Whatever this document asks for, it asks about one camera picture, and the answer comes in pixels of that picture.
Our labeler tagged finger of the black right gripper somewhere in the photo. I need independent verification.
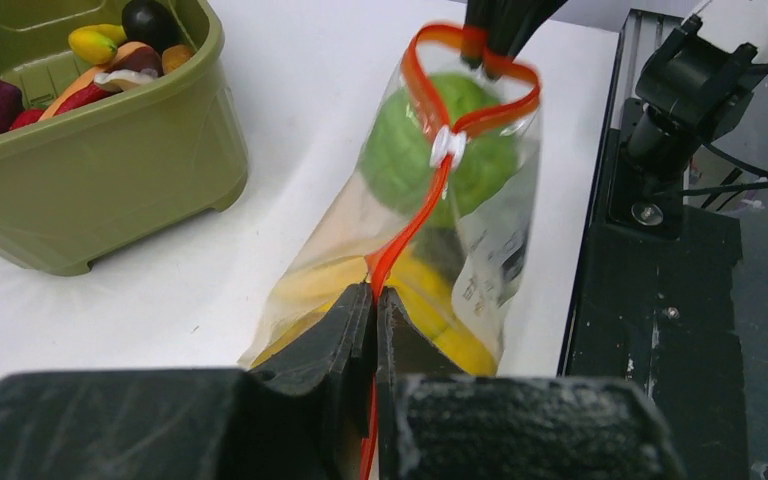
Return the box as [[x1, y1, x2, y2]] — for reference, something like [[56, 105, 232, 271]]
[[483, 0, 567, 80], [460, 0, 494, 70]]

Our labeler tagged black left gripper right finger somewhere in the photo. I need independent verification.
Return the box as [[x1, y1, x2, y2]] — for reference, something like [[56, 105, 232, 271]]
[[376, 288, 683, 479]]

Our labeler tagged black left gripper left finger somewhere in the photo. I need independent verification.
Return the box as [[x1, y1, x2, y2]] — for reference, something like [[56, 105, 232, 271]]
[[0, 283, 375, 479]]

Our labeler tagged green custard apple toy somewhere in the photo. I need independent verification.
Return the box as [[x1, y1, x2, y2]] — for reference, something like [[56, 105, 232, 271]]
[[359, 73, 519, 228]]

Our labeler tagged clear zip top bag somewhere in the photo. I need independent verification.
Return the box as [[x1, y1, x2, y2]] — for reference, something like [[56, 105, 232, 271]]
[[238, 23, 544, 480]]

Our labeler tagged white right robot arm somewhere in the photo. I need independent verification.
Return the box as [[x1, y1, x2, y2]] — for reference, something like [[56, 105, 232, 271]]
[[461, 1, 768, 181]]

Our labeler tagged orange ginger root toy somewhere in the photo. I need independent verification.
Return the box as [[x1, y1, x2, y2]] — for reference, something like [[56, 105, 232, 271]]
[[161, 44, 196, 75]]

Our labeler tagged dark round fruit toy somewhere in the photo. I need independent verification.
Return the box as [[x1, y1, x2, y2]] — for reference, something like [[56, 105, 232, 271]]
[[121, 0, 180, 53]]

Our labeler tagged olive green plastic tub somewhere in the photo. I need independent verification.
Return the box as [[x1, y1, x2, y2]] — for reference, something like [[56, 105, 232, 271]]
[[0, 1, 248, 276]]

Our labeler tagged white garlic toy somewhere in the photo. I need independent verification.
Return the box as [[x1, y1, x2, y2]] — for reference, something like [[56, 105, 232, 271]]
[[93, 69, 158, 93]]

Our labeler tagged small yellow banana toy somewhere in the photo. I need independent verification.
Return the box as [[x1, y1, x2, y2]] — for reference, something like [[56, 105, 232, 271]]
[[67, 24, 127, 65]]

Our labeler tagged red chili pepper toy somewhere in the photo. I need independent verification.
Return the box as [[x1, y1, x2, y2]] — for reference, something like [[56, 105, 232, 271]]
[[9, 108, 44, 131]]

